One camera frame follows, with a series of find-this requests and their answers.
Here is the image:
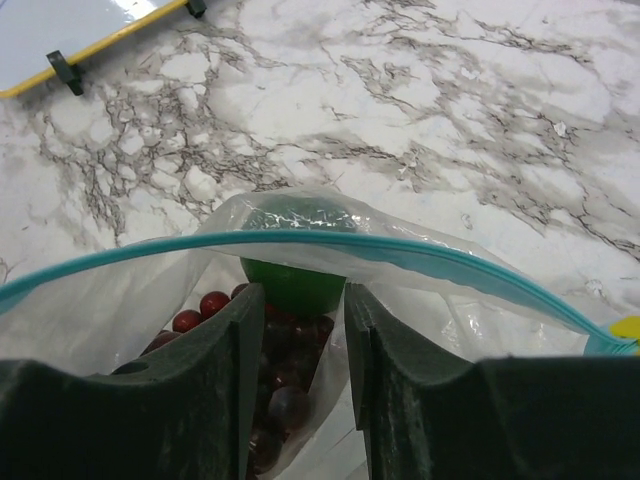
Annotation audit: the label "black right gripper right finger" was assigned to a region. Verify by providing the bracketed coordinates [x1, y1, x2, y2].
[344, 284, 639, 479]

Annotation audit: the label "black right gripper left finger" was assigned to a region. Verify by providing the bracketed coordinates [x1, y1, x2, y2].
[1, 284, 264, 479]

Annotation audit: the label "purple fake grapes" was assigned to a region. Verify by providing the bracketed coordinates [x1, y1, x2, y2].
[119, 283, 334, 479]

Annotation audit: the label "blue zip clear bag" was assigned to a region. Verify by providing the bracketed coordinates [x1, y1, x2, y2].
[1, 189, 639, 479]

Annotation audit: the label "dark green fake vegetable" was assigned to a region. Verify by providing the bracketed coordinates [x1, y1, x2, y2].
[241, 195, 357, 317]

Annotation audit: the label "black whiteboard stand foot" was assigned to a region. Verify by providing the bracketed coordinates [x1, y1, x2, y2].
[185, 0, 207, 19]
[46, 50, 84, 96]

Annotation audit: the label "yellow framed whiteboard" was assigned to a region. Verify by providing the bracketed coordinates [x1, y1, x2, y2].
[1, 0, 187, 98]

